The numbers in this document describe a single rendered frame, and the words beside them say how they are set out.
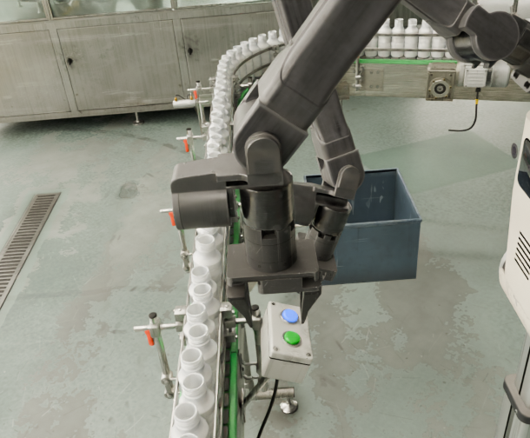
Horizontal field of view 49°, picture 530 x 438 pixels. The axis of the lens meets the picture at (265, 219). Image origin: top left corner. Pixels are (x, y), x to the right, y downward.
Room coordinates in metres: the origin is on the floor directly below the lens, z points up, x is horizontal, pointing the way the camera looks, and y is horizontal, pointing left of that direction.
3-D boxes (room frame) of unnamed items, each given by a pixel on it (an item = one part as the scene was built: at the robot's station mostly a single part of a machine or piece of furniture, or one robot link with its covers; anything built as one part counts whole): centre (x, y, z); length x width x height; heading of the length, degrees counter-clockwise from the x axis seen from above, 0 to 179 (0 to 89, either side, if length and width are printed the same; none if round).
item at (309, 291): (0.54, -0.02, 1.44); 0.07 x 0.07 x 0.09; 89
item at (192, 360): (0.72, 0.15, 1.08); 0.06 x 0.06 x 0.17
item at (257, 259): (0.54, 0.00, 1.51); 0.10 x 0.07 x 0.07; 89
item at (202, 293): (0.89, 0.14, 1.08); 0.06 x 0.06 x 0.17
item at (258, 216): (0.54, 0.00, 1.57); 0.07 x 0.06 x 0.07; 89
